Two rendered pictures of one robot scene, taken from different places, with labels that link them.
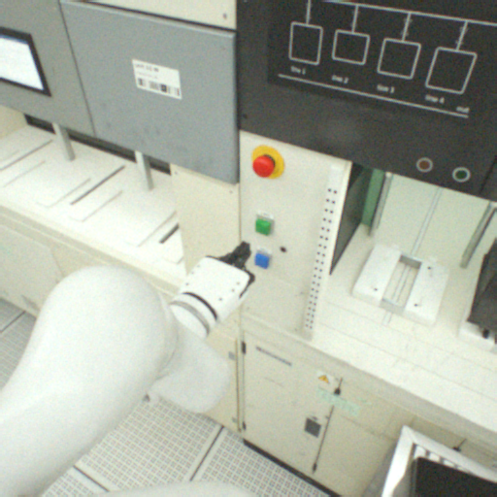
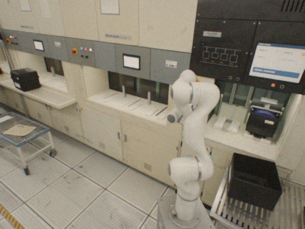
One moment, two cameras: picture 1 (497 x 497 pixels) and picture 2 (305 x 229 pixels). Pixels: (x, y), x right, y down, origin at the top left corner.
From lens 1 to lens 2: 0.85 m
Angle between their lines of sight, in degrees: 16
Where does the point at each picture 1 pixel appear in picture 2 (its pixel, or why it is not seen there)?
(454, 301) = (242, 130)
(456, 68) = (234, 57)
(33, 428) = (188, 77)
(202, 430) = (160, 188)
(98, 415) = (193, 80)
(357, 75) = (216, 60)
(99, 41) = (158, 56)
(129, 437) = (135, 189)
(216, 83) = (185, 64)
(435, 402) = (238, 148)
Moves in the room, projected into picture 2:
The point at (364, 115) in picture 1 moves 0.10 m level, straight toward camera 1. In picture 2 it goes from (218, 68) to (217, 71)
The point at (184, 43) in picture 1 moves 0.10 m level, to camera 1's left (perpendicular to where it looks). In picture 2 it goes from (179, 56) to (167, 55)
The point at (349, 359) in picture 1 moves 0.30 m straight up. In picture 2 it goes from (214, 140) to (221, 109)
